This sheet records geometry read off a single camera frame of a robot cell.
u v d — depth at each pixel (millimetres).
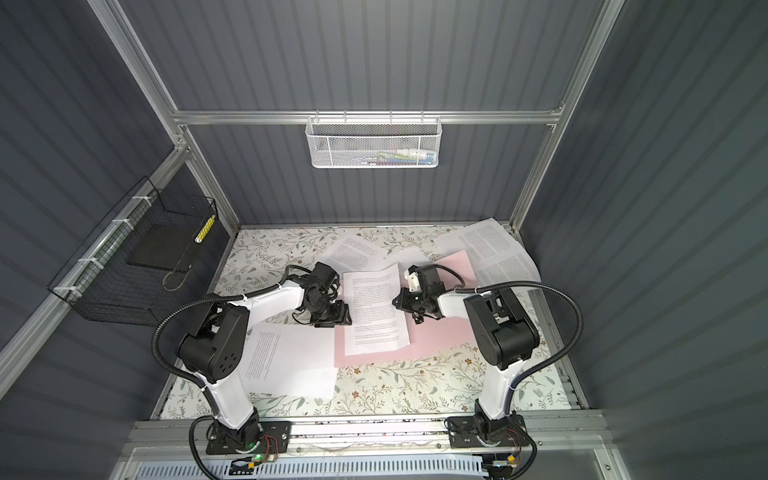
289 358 871
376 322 937
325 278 797
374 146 1116
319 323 811
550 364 502
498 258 1125
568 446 721
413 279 915
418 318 937
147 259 735
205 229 817
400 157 920
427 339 936
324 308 805
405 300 867
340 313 837
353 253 1123
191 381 506
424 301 771
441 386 822
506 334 505
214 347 493
